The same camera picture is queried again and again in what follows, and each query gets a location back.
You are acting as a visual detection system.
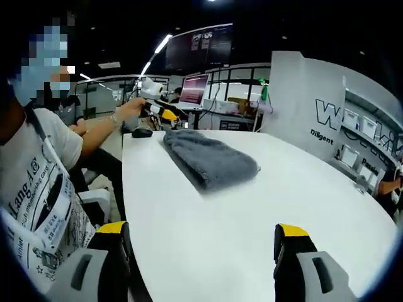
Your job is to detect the black desk cabinet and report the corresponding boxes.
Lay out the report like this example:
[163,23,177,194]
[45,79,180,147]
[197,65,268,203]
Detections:
[219,119,256,131]

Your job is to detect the brown cardboard box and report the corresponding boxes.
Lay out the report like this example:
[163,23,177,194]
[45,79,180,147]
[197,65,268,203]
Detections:
[228,96,253,114]

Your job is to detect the white plastic bin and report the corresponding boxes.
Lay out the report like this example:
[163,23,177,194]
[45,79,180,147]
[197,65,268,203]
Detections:
[203,99,232,112]

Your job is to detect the white table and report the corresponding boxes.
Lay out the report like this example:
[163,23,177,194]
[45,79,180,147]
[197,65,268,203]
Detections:
[121,129,399,302]

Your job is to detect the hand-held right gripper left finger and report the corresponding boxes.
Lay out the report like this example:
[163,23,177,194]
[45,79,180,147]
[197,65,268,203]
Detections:
[47,221,131,302]

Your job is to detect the person's black trouser legs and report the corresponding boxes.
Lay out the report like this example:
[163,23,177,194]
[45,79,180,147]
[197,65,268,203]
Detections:
[67,147,127,221]

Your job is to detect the person's left hand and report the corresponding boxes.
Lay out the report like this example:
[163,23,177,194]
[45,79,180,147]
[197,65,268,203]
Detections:
[120,98,145,120]

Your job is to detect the small grey table object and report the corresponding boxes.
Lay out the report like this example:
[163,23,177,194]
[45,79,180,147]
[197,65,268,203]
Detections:
[355,176,370,194]

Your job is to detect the beaded bracelet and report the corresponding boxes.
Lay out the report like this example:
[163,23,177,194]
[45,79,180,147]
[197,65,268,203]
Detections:
[108,112,123,130]

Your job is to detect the black computer mouse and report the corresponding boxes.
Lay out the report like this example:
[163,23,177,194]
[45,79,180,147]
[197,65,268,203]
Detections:
[131,127,154,139]

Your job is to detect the grey towel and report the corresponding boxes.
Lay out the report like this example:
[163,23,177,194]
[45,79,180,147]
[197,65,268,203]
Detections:
[162,128,261,191]

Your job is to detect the grey metal shelf rack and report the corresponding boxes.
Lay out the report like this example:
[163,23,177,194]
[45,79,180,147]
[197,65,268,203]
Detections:
[329,75,403,196]

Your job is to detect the white chair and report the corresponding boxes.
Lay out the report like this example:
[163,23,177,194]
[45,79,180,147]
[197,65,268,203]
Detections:
[77,187,111,226]

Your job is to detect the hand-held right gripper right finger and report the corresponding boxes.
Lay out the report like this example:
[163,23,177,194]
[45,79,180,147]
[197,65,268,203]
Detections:
[273,223,360,302]

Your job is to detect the operator in white shirt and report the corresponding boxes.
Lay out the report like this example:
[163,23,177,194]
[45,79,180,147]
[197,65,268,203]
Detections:
[0,106,97,293]

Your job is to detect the lilac paper roll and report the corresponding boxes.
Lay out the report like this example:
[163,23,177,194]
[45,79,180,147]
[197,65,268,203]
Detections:
[250,101,274,114]

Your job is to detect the group of white storage boxes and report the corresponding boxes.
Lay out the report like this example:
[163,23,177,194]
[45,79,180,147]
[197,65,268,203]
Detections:
[341,108,379,182]

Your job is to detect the black and white badge card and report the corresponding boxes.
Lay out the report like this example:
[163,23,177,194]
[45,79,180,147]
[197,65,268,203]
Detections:
[33,171,74,251]

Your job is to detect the computer monitor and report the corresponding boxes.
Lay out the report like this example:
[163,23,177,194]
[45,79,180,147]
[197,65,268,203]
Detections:
[178,74,210,106]

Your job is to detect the black hanging ceiling screen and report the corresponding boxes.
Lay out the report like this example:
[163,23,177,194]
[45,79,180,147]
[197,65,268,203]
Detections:
[164,23,234,70]

